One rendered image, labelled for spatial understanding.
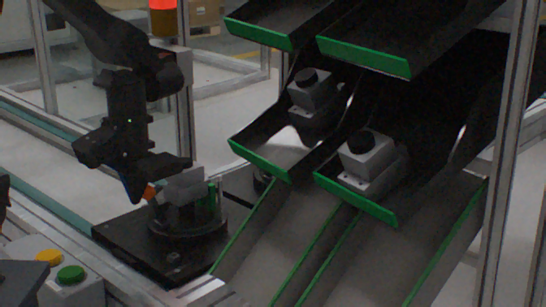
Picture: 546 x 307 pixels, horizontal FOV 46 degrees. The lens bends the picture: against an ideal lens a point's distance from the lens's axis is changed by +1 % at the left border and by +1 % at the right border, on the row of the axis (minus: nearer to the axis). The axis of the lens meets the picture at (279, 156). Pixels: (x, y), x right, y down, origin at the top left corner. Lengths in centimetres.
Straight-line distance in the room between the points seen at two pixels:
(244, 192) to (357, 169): 58
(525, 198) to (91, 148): 100
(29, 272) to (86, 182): 60
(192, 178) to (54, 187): 47
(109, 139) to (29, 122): 86
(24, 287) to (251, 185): 55
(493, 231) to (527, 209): 75
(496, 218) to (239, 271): 37
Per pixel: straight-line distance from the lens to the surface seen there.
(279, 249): 90
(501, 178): 73
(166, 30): 121
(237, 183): 127
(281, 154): 81
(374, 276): 82
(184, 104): 128
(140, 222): 116
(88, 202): 137
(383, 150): 68
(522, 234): 140
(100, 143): 94
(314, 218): 88
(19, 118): 185
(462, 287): 120
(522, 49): 69
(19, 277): 88
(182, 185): 106
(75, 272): 104
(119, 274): 105
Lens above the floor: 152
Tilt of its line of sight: 23 degrees down
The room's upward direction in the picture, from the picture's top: straight up
